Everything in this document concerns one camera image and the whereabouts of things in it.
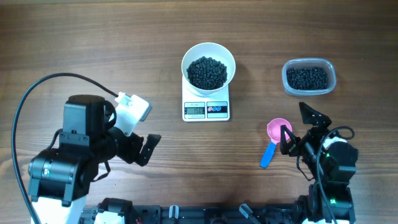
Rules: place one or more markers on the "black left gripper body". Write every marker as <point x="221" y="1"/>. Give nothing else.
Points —
<point x="128" y="148"/>

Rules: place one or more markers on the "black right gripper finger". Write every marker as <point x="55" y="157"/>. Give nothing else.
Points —
<point x="313" y="117"/>
<point x="288" y="142"/>

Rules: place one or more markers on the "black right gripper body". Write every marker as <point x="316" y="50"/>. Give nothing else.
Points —
<point x="308" y="146"/>

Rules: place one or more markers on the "pink scoop with blue handle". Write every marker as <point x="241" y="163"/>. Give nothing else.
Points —
<point x="273" y="131"/>

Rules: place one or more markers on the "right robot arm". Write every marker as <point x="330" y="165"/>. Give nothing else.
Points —
<point x="332" y="162"/>

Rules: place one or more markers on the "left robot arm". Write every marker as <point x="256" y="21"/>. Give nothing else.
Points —
<point x="94" y="131"/>

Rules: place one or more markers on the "white digital kitchen scale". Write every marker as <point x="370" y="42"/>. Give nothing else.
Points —
<point x="202" y="108"/>

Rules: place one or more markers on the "white bowl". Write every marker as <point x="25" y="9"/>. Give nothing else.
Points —
<point x="215" y="51"/>

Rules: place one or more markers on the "clear plastic bean container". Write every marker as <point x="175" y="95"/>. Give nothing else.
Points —
<point x="308" y="77"/>

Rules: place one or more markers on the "black beans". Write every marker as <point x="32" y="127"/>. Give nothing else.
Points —
<point x="207" y="73"/>

